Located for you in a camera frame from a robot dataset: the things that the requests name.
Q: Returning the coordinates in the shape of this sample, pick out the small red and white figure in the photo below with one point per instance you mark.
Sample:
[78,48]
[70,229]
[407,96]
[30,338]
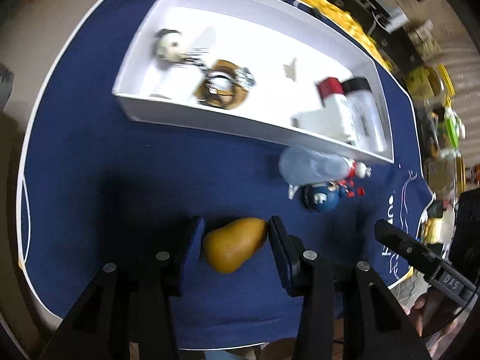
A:
[360,170]

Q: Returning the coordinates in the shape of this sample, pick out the person's right hand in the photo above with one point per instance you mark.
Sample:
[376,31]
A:
[418,311]

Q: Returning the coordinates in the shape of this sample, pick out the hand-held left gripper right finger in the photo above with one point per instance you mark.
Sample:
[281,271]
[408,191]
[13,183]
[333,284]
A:
[279,255]

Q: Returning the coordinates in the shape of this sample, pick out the clear bottle with white cap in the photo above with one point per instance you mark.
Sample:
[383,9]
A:
[307,165]

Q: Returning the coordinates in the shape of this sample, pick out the blue helmeted hero figure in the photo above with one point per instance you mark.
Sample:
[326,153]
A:
[322,197]

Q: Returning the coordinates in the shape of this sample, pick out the clear jar with green lid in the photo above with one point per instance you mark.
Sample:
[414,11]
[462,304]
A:
[452,127]

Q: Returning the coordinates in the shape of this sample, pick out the yellow-brown pear-shaped gourd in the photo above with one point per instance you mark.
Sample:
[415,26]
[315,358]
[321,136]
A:
[232,245]

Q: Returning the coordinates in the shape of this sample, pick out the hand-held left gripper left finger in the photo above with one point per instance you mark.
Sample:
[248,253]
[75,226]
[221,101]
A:
[193,247]

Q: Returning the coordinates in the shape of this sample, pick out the clear jar with yellow lid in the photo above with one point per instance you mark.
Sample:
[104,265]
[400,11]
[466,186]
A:
[427,80]

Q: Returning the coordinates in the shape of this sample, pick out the white bottle with red cap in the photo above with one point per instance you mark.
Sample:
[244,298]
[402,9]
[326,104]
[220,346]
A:
[337,112]

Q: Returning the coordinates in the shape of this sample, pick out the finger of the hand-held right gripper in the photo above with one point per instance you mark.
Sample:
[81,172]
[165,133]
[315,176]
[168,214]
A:
[405,245]

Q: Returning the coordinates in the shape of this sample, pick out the navy blue whale-print cloth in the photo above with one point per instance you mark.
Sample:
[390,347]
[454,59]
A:
[112,157]

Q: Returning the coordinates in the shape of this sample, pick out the grey floral cushion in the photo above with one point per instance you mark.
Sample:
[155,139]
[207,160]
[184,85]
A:
[5,86]

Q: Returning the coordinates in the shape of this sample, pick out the white rectangular box tray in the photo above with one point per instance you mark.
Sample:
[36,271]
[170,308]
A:
[255,45]

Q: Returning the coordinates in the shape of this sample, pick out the white bottle with black cap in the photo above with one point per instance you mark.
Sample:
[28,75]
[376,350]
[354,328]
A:
[365,116]

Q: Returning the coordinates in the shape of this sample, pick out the yellow floral tablecloth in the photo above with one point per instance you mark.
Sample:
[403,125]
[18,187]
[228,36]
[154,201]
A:
[337,11]

